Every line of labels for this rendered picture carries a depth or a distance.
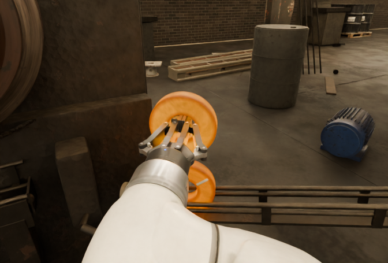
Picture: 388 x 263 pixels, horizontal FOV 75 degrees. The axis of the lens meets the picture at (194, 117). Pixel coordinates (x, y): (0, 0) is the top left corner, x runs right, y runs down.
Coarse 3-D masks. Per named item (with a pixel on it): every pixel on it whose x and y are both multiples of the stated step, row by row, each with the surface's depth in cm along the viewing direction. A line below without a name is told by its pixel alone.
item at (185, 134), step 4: (184, 124) 53; (188, 124) 53; (184, 128) 51; (188, 128) 52; (184, 132) 50; (188, 132) 52; (180, 136) 49; (184, 136) 49; (188, 136) 52; (180, 140) 46; (184, 140) 47; (176, 144) 45; (180, 144) 45; (176, 148) 44; (180, 148) 44
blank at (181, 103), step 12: (168, 96) 55; (180, 96) 54; (192, 96) 54; (156, 108) 56; (168, 108) 55; (180, 108) 55; (192, 108) 54; (204, 108) 54; (156, 120) 57; (168, 120) 57; (204, 120) 55; (216, 120) 56; (204, 132) 57; (216, 132) 57; (192, 144) 58; (204, 144) 58
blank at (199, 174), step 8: (192, 168) 61; (200, 168) 62; (192, 176) 62; (200, 176) 62; (208, 176) 62; (200, 184) 63; (208, 184) 63; (192, 192) 68; (200, 192) 64; (208, 192) 64; (192, 200) 65; (200, 200) 65; (208, 200) 65
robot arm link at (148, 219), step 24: (144, 192) 30; (168, 192) 32; (120, 216) 27; (144, 216) 27; (168, 216) 28; (192, 216) 30; (96, 240) 26; (120, 240) 24; (144, 240) 25; (168, 240) 25; (192, 240) 26; (216, 240) 27
